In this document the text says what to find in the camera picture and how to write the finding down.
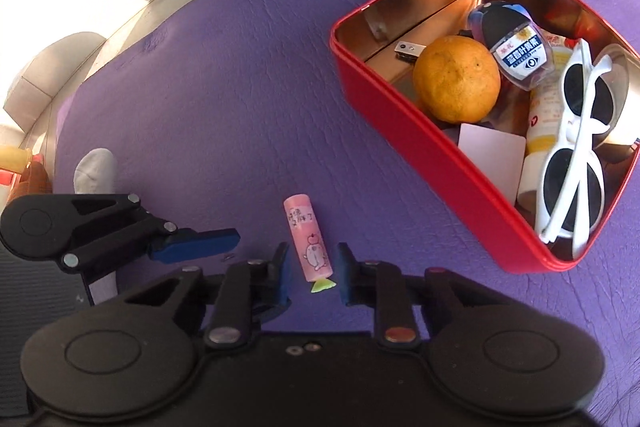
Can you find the yellow white pill bottle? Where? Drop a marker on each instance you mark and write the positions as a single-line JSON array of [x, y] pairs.
[[544, 117]]

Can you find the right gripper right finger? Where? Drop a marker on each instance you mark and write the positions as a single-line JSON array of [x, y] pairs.
[[382, 287]]

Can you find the white card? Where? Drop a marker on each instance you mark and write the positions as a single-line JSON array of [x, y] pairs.
[[498, 155]]

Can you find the white sunglasses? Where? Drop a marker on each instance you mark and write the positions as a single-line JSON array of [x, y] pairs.
[[571, 190]]

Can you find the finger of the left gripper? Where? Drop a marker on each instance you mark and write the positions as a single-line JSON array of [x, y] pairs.
[[186, 245]]

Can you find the white sock foot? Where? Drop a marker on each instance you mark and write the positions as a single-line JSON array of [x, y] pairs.
[[96, 174]]

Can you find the black capped clear jar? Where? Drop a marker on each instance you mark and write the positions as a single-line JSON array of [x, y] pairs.
[[521, 51]]

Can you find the purple padded mat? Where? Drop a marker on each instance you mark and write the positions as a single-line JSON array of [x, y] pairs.
[[231, 106]]

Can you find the silver nail clipper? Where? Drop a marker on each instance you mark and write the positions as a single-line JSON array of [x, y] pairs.
[[408, 52]]

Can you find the pink cartoon tube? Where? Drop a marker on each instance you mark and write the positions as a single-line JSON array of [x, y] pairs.
[[309, 244]]

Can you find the orange fruit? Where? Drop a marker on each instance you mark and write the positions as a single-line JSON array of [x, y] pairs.
[[456, 80]]

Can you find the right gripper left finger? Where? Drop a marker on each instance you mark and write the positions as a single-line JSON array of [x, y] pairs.
[[248, 295]]

